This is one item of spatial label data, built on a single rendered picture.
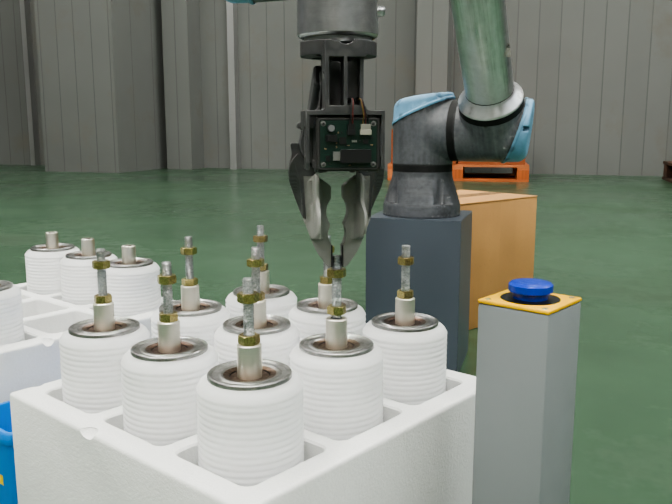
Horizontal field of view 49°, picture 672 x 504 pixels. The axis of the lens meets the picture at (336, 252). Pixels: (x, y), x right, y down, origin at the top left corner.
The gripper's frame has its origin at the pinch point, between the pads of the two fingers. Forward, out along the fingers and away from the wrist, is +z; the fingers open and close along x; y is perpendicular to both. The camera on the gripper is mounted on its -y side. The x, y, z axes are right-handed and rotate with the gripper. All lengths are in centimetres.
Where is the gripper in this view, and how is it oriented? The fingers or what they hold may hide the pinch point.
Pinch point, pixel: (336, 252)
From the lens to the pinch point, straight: 73.6
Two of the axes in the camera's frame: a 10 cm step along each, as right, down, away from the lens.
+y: 1.2, 1.7, -9.8
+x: 9.9, -0.2, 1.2
